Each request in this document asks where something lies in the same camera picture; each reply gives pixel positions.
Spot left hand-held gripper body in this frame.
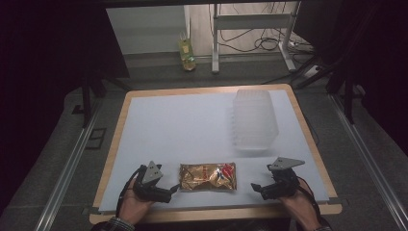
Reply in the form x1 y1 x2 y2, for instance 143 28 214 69
132 160 167 203

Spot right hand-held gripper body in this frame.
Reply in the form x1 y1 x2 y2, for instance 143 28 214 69
265 156 306 199

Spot gold foil snack packet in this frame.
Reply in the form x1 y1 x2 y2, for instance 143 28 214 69
178 162 238 193

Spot person's right hand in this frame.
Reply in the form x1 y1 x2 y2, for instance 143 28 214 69
278 180 322 231

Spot person's left hand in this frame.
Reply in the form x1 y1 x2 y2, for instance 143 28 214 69
118 178 156 226

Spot white table mat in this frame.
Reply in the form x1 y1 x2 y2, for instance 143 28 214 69
98 89 331 213

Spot clear plastic container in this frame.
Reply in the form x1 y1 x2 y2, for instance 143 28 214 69
231 89 280 152

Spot black stand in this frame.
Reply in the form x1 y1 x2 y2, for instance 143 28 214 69
71 71 133 129
293 54 367 125

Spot green yellow bottle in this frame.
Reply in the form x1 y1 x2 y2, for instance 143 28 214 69
178 31 197 72

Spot white cabinet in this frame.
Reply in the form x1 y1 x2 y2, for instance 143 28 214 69
105 4 191 56

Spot left hand-held gripper cable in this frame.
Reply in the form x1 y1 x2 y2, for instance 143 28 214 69
115 165 147 219

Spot hand-held gripper cable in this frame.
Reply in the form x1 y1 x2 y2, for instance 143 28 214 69
296 175 323 222
115 165 147 219

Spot right hand-held gripper cable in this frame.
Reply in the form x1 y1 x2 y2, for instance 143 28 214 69
296 175 323 222

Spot metal floor rail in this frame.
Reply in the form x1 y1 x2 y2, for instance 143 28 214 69
33 97 105 231
328 92 408 231

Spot black floor cables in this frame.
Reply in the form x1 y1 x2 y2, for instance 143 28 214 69
208 2 317 57

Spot white metal desk frame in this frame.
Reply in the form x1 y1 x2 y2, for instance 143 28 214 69
211 1 301 74

